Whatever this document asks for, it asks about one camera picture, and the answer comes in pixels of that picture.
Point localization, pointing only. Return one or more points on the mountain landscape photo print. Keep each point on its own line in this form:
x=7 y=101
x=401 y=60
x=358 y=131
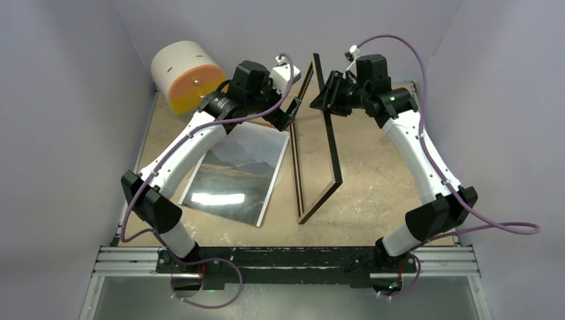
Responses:
x=236 y=176

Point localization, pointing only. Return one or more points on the round white drawer cabinet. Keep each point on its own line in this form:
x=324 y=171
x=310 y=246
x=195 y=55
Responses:
x=184 y=73

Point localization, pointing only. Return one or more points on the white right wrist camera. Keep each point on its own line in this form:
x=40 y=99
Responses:
x=352 y=54

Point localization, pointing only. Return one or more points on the aluminium rail frame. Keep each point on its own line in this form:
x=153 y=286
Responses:
x=436 y=262

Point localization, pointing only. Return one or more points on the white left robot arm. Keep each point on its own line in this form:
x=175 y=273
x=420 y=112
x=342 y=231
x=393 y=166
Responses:
x=148 y=192

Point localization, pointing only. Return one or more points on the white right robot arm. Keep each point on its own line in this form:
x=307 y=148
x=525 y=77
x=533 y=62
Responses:
x=396 y=112

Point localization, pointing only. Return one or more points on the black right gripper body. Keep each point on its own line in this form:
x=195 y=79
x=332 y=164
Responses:
x=358 y=94

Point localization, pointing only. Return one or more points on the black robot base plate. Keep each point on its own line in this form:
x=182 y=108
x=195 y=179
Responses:
x=357 y=267

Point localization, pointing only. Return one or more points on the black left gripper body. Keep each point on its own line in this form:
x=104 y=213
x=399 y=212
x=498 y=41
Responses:
x=268 y=96

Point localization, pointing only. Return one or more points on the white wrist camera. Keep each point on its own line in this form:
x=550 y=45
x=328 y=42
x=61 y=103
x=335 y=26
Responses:
x=283 y=74
x=352 y=54

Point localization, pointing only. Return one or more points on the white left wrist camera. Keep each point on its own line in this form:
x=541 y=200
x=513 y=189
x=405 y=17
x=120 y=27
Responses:
x=283 y=74

